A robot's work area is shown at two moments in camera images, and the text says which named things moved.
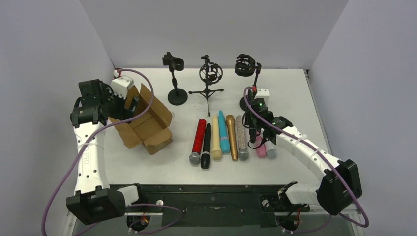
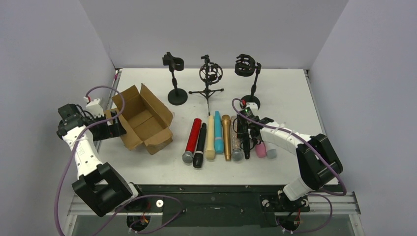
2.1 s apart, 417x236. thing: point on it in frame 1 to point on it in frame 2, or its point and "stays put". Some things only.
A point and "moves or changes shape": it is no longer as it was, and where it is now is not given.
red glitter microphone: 194,158 moves or changes shape
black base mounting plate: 212,205 stays put
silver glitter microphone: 243,153 moves or changes shape
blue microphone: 224,137 moves or changes shape
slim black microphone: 253,134 moves or changes shape
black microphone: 205,159 to 198,156
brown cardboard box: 153,128 stays put
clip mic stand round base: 177,96 stays put
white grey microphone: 271,150 stays put
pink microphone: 261,151 stays put
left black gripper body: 123,108 to 109,129
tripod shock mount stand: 210,73 stays put
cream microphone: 217,152 moves or changes shape
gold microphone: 230,120 moves or changes shape
